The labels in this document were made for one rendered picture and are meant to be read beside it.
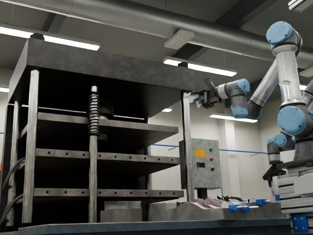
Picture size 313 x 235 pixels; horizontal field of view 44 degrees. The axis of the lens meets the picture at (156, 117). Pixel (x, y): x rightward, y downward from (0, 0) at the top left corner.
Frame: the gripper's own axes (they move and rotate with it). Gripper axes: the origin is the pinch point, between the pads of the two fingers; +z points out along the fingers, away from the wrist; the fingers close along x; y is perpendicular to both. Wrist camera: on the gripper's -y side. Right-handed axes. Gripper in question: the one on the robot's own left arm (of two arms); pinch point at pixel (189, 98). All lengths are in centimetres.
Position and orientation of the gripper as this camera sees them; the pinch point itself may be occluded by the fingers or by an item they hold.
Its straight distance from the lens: 214.0
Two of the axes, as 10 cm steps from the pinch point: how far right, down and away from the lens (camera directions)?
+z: -7.7, 2.1, 6.1
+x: 6.4, 3.2, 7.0
